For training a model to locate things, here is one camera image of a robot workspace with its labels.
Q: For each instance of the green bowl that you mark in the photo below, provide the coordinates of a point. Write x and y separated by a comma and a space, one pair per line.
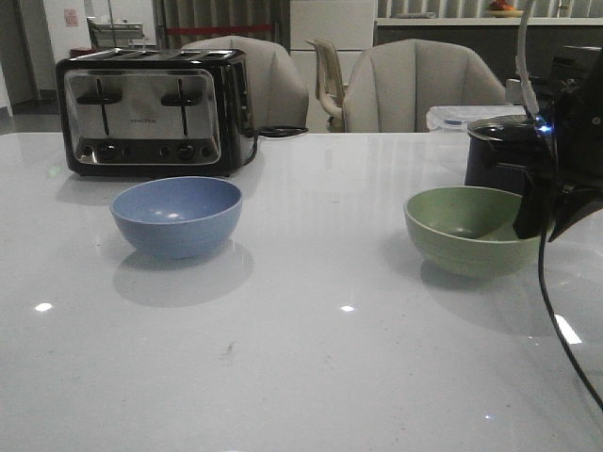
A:
468, 231

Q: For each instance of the beige armchair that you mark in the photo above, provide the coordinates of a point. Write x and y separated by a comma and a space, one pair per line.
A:
279, 96
394, 85

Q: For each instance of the metal cart in hallway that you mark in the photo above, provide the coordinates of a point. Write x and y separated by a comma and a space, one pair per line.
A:
111, 35

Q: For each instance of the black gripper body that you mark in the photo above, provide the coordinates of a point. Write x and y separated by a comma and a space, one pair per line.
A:
568, 149

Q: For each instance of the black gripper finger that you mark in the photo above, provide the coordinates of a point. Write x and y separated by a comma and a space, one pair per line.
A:
536, 210

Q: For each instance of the cream plastic chair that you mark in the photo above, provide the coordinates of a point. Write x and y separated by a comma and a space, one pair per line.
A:
330, 89

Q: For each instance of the red trash bin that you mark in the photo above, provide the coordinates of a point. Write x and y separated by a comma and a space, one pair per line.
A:
80, 51

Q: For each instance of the fruit bowl on counter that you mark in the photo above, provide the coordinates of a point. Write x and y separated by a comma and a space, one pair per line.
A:
501, 9

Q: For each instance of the glass pot lid blue knob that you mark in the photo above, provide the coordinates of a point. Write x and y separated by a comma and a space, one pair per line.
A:
508, 128

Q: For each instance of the dark blue pot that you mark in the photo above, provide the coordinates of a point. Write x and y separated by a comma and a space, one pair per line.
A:
498, 162

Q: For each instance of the beige armchair right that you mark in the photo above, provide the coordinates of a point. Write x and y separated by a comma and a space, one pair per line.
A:
394, 85

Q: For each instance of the white cabinet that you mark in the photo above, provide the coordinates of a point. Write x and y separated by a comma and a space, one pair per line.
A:
348, 25

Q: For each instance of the black silver four-slot toaster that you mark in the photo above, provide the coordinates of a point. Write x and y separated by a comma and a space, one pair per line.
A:
134, 113

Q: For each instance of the dark counter unit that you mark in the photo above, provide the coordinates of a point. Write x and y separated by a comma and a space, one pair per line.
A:
494, 40

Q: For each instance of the blue bowl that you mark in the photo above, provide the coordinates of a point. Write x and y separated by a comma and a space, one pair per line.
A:
179, 217

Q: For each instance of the beige armchair left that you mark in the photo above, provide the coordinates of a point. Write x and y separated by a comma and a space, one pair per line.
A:
279, 96

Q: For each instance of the red barrier belt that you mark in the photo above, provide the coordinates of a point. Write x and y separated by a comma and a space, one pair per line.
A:
220, 30

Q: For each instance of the clear plastic container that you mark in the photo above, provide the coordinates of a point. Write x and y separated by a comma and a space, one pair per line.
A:
457, 118

